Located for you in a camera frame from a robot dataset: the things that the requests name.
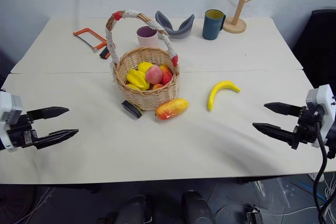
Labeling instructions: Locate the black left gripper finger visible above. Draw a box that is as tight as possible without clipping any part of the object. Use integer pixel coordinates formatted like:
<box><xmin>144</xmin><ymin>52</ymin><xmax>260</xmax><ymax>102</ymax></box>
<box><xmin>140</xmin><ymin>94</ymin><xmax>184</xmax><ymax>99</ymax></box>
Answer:
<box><xmin>27</xmin><ymin>106</ymin><xmax>70</xmax><ymax>123</ymax></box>
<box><xmin>35</xmin><ymin>129</ymin><xmax>79</xmax><ymax>150</ymax></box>

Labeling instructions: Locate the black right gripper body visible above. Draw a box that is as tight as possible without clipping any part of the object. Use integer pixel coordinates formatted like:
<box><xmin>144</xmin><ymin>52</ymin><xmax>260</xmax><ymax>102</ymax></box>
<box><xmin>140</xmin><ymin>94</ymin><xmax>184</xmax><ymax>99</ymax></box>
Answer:
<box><xmin>289</xmin><ymin>105</ymin><xmax>324</xmax><ymax>151</ymax></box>

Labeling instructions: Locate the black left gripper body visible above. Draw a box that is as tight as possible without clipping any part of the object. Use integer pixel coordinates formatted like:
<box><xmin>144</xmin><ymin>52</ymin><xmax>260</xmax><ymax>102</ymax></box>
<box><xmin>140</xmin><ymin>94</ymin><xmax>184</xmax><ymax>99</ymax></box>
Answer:
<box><xmin>6</xmin><ymin>113</ymin><xmax>38</xmax><ymax>148</ymax></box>

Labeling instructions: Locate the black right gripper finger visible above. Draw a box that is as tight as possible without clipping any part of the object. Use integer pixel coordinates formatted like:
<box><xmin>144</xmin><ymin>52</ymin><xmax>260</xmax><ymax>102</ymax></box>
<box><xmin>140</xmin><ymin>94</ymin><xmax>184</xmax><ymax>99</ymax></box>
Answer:
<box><xmin>264</xmin><ymin>102</ymin><xmax>303</xmax><ymax>118</ymax></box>
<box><xmin>252</xmin><ymin>122</ymin><xmax>296</xmax><ymax>145</ymax></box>

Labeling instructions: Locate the yellow star fruit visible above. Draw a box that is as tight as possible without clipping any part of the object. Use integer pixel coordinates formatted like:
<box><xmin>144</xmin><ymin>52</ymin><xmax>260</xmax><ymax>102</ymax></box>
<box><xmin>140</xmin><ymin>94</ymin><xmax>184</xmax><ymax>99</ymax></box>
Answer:
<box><xmin>126</xmin><ymin>69</ymin><xmax>151</xmax><ymax>91</ymax></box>

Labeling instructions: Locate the yellow banana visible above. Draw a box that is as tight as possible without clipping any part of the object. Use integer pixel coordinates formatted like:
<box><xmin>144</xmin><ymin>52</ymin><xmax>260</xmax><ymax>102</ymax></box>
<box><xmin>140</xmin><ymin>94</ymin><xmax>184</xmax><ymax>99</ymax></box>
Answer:
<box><xmin>206</xmin><ymin>80</ymin><xmax>242</xmax><ymax>112</ymax></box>

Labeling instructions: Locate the black yellow eraser block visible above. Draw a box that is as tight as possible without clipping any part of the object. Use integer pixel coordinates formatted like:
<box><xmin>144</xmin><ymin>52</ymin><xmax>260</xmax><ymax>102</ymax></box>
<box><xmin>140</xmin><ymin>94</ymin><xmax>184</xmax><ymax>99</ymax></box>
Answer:
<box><xmin>121</xmin><ymin>100</ymin><xmax>143</xmax><ymax>119</ymax></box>

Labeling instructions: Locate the orange hacksaw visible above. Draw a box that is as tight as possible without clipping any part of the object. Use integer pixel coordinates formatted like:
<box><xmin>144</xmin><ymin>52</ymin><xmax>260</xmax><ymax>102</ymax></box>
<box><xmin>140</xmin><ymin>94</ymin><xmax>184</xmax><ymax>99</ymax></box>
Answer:
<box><xmin>72</xmin><ymin>27</ymin><xmax>112</xmax><ymax>60</ymax></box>

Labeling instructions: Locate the small black device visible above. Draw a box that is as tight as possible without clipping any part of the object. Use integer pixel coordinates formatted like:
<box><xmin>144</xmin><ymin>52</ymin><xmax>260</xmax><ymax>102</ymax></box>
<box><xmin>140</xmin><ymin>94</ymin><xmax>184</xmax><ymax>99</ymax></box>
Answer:
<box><xmin>246</xmin><ymin>204</ymin><xmax>264</xmax><ymax>224</ymax></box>

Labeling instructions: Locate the wooden mug tree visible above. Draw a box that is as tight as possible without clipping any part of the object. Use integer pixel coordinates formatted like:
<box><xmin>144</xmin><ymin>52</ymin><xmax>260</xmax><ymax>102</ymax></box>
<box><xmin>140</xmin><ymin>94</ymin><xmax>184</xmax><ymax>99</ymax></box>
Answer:
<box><xmin>223</xmin><ymin>0</ymin><xmax>261</xmax><ymax>34</ymax></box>

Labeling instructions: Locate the orange yellow mango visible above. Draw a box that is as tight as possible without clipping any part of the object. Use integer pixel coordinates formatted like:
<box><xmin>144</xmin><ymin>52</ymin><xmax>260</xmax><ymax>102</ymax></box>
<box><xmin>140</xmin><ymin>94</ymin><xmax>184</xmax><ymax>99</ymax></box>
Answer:
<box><xmin>155</xmin><ymin>98</ymin><xmax>190</xmax><ymax>121</ymax></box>

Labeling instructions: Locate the yellow lemon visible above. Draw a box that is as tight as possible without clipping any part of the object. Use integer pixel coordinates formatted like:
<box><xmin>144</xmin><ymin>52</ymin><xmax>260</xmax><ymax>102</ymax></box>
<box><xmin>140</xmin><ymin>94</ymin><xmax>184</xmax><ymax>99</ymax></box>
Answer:
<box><xmin>137</xmin><ymin>61</ymin><xmax>154</xmax><ymax>73</ymax></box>

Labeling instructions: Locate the dark blue mug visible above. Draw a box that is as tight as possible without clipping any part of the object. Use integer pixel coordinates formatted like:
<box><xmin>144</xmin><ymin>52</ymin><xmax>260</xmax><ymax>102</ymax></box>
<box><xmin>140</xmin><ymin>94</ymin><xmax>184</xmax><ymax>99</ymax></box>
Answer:
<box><xmin>202</xmin><ymin>9</ymin><xmax>227</xmax><ymax>41</ymax></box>

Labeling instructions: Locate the pink peach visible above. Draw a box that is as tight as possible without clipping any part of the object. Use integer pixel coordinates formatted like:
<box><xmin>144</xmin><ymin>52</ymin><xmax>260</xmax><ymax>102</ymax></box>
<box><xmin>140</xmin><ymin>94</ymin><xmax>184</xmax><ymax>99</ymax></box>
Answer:
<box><xmin>145</xmin><ymin>65</ymin><xmax>164</xmax><ymax>84</ymax></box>

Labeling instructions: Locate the red yellow apple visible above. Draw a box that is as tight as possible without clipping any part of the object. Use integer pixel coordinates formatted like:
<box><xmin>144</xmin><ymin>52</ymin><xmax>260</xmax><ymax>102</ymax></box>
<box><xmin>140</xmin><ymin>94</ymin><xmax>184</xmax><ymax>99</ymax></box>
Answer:
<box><xmin>159</xmin><ymin>64</ymin><xmax>174</xmax><ymax>87</ymax></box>

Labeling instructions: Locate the pink cup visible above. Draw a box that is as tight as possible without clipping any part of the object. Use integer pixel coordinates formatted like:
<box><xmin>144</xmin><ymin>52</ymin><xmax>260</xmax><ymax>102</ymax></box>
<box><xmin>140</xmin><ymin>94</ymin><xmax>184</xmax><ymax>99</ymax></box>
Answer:
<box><xmin>136</xmin><ymin>26</ymin><xmax>159</xmax><ymax>48</ymax></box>

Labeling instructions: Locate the grey curved bowl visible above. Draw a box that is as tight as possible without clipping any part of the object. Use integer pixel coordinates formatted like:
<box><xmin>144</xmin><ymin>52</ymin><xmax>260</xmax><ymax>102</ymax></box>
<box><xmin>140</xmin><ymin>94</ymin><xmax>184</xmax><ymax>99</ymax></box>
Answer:
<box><xmin>154</xmin><ymin>10</ymin><xmax>195</xmax><ymax>40</ymax></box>

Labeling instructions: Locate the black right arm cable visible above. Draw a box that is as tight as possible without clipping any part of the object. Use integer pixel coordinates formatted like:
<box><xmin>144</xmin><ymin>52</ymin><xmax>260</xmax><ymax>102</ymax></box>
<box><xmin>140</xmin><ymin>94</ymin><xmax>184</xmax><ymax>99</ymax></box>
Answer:
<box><xmin>313</xmin><ymin>120</ymin><xmax>336</xmax><ymax>224</ymax></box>

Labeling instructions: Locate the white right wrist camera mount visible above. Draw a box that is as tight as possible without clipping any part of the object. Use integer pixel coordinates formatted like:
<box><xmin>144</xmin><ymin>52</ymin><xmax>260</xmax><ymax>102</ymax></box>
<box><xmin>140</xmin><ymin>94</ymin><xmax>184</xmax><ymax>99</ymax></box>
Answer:
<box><xmin>305</xmin><ymin>84</ymin><xmax>336</xmax><ymax>147</ymax></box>

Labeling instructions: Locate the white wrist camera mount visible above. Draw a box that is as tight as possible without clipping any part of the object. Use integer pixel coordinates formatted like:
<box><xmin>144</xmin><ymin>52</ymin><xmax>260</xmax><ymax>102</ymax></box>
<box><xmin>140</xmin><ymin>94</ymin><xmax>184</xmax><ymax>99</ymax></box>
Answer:
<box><xmin>0</xmin><ymin>89</ymin><xmax>24</xmax><ymax>154</ymax></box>
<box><xmin>305</xmin><ymin>84</ymin><xmax>336</xmax><ymax>147</ymax></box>

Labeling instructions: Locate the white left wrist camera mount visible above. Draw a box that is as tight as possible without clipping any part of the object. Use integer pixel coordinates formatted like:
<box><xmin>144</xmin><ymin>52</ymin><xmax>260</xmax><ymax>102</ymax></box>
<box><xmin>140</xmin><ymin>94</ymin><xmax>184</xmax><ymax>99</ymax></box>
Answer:
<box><xmin>0</xmin><ymin>89</ymin><xmax>24</xmax><ymax>154</ymax></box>

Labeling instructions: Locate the blue floor cable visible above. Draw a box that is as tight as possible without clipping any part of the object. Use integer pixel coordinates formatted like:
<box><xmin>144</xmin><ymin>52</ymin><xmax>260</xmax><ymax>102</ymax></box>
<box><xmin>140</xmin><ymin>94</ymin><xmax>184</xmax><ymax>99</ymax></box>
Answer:
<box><xmin>298</xmin><ymin>176</ymin><xmax>329</xmax><ymax>204</ymax></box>

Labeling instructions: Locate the wicker basket with handle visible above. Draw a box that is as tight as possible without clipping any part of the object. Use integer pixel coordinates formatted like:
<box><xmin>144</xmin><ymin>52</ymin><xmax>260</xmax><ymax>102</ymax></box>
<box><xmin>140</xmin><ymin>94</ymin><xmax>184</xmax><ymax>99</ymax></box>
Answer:
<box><xmin>106</xmin><ymin>10</ymin><xmax>182</xmax><ymax>112</ymax></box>

